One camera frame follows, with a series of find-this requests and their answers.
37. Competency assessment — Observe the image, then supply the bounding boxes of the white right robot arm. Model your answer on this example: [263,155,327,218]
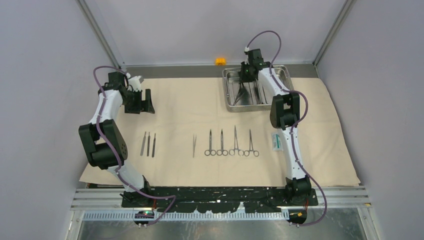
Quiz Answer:
[240,47,312,205]

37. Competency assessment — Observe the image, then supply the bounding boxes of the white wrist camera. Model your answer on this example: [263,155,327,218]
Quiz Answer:
[128,75,144,92]
[244,46,250,64]

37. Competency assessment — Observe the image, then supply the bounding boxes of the long steel needle holder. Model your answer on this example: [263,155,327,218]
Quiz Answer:
[228,126,244,157]

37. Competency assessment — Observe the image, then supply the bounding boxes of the green white sterile packet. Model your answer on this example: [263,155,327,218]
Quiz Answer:
[271,132,283,151]

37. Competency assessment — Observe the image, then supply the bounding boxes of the curved steel scissors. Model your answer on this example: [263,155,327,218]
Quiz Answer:
[204,129,217,156]

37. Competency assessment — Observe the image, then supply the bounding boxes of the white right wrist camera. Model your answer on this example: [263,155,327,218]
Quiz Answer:
[244,46,250,64]

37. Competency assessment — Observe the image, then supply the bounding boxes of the yellow block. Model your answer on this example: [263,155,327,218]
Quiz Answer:
[214,57,227,66]

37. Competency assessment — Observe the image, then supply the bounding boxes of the steel mesh instrument tray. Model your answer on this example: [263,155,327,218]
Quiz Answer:
[221,64,296,113]

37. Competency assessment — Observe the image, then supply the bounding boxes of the steel forceps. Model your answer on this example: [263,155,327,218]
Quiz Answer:
[232,82,247,106]

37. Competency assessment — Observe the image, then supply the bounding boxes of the steel hemostat clamp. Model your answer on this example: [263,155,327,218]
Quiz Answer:
[243,130,260,157]

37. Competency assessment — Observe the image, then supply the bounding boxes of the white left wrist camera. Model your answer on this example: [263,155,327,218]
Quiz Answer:
[128,75,144,92]

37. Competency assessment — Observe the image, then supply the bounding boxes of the cream cloth wrap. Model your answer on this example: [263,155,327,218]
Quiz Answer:
[78,77,361,188]

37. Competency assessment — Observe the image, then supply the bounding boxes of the straight steel scissors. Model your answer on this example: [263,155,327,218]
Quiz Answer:
[216,130,229,156]

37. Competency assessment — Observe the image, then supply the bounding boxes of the steel tweezers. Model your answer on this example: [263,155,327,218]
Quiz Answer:
[192,134,197,158]

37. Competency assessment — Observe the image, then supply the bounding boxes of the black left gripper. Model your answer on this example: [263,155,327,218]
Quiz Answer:
[122,88,155,115]

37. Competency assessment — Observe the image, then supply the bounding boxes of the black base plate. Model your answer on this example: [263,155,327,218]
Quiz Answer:
[120,186,318,213]

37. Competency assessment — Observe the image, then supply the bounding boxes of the steel scalpel handle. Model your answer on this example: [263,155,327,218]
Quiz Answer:
[146,132,151,157]
[140,131,147,156]
[151,133,156,158]

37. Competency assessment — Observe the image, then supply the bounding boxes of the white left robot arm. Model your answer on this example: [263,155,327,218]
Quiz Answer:
[78,71,155,207]

